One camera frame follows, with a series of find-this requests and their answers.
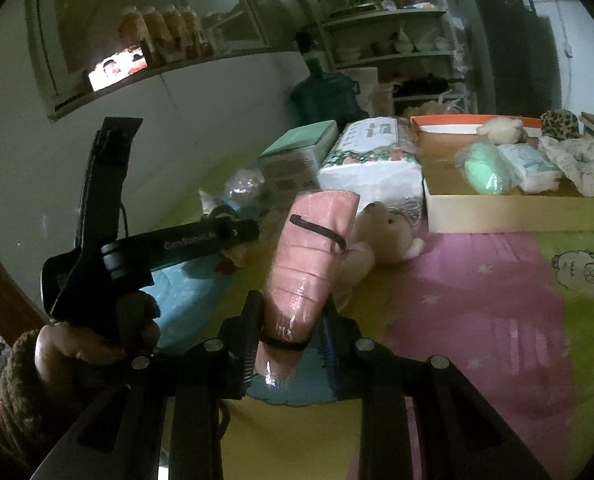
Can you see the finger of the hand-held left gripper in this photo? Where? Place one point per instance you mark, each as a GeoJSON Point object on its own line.
{"type": "Point", "coordinates": [237, 230]}

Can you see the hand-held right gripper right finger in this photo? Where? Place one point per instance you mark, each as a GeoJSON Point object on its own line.
{"type": "Point", "coordinates": [333, 355]}

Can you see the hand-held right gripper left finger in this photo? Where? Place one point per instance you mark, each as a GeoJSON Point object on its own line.
{"type": "Point", "coordinates": [249, 355]}

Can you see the pink packet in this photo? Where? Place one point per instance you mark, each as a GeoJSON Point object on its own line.
{"type": "Point", "coordinates": [307, 270]}

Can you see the orange-edged cardboard box tray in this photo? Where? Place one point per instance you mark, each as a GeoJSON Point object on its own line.
{"type": "Point", "coordinates": [502, 215]}

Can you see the green soft item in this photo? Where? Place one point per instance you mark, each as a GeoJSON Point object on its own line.
{"type": "Point", "coordinates": [484, 170]}

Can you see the small cream plush toy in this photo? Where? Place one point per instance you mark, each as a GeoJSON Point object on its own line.
{"type": "Point", "coordinates": [502, 130]}

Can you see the white floral cloth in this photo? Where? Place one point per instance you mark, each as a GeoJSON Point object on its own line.
{"type": "Point", "coordinates": [587, 165]}

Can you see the leopard print cloth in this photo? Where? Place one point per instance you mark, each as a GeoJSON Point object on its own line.
{"type": "Point", "coordinates": [559, 124]}

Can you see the person's left forearm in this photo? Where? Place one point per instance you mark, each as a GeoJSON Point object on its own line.
{"type": "Point", "coordinates": [22, 400]}

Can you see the person's left hand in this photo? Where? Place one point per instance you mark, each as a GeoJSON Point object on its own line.
{"type": "Point", "coordinates": [77, 350]}

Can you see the clear plastic bag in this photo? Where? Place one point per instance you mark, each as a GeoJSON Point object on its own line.
{"type": "Point", "coordinates": [247, 185]}

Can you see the mint green box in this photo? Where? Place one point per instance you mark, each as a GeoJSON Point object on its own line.
{"type": "Point", "coordinates": [302, 140]}

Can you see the cream teddy bear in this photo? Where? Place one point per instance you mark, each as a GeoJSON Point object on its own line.
{"type": "Point", "coordinates": [389, 235]}

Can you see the floral tissue pack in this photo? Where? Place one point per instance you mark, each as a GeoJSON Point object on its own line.
{"type": "Point", "coordinates": [372, 170]}

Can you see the printed pastel mat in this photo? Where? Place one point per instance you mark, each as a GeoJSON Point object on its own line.
{"type": "Point", "coordinates": [477, 310]}

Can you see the blue water jug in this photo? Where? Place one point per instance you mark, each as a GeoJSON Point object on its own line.
{"type": "Point", "coordinates": [327, 95]}

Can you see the silver crinkled wrapper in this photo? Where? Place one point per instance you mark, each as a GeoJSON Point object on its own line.
{"type": "Point", "coordinates": [411, 210]}

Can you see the bright picture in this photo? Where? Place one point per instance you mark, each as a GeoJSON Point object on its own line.
{"type": "Point", "coordinates": [117, 67]}

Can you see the white sack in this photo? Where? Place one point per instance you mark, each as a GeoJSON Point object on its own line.
{"type": "Point", "coordinates": [372, 85]}

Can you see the translucent plastic bag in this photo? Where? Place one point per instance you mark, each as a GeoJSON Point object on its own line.
{"type": "Point", "coordinates": [427, 107]}

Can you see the black pan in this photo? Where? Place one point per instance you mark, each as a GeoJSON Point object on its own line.
{"type": "Point", "coordinates": [427, 84]}

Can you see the white jug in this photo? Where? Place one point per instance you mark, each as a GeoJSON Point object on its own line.
{"type": "Point", "coordinates": [403, 42]}

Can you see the white shelf rack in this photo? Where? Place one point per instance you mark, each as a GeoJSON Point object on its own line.
{"type": "Point", "coordinates": [377, 16]}

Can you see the white tissue packet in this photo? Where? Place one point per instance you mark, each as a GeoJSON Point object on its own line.
{"type": "Point", "coordinates": [532, 165]}

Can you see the dark grey fridge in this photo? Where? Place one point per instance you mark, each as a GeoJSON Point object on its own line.
{"type": "Point", "coordinates": [512, 60]}

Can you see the glass door wall cabinet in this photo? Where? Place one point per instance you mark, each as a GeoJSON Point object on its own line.
{"type": "Point", "coordinates": [237, 5]}

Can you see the wall socket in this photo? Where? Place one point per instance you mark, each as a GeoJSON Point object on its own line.
{"type": "Point", "coordinates": [567, 50]}

